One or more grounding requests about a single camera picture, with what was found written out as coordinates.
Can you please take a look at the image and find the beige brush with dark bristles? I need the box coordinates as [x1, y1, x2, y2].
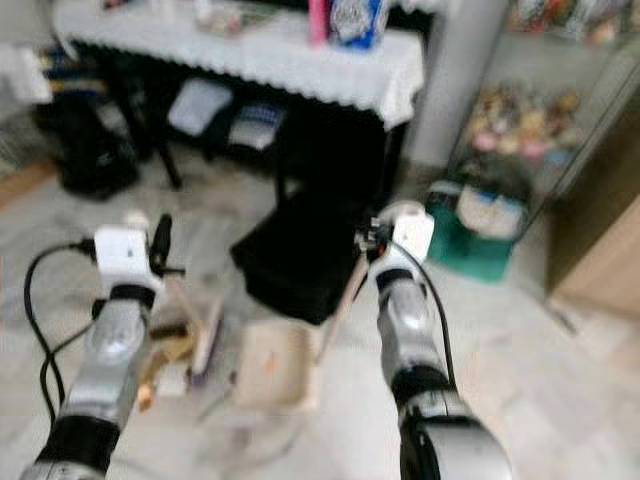
[185, 290, 227, 393]

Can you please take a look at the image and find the beige long-handled dustpan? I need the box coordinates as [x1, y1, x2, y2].
[232, 250, 369, 413]

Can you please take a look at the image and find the wooden floor board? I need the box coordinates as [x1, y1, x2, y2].
[0, 160, 56, 206]

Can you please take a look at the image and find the black hard case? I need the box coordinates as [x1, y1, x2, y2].
[230, 195, 373, 326]

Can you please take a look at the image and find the green shopping bag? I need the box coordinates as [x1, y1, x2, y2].
[425, 180, 531, 283]

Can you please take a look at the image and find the black backpack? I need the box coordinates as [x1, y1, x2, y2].
[35, 95, 141, 201]

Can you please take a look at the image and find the white cloth bundle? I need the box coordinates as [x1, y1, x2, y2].
[167, 78, 236, 138]

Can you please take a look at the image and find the grey striped bundle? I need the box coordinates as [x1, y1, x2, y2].
[228, 100, 286, 151]

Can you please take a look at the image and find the white lace tablecloth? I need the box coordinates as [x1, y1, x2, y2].
[50, 0, 426, 129]

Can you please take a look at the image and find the blue and white pack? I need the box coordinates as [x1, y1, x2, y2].
[328, 0, 391, 51]

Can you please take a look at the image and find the white paper roll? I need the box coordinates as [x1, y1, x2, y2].
[0, 45, 51, 106]

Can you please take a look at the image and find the pink bottle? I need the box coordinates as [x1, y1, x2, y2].
[308, 0, 329, 48]

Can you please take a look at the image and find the glass display cabinet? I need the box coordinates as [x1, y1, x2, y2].
[445, 0, 640, 241]

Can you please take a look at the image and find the light wooden cabinet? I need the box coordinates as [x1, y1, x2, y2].
[545, 100, 640, 321]

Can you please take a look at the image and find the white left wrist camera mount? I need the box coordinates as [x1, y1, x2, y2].
[93, 210, 161, 291]

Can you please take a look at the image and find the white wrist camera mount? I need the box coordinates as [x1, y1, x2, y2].
[380, 200, 436, 263]
[93, 210, 161, 291]

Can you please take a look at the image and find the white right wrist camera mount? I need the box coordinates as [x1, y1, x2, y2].
[380, 200, 436, 263]

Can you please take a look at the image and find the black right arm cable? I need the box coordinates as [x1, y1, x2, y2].
[395, 245, 457, 391]

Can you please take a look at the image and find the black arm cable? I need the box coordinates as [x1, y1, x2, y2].
[23, 240, 106, 421]
[395, 245, 457, 391]

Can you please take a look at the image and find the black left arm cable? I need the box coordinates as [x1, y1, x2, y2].
[23, 240, 106, 421]

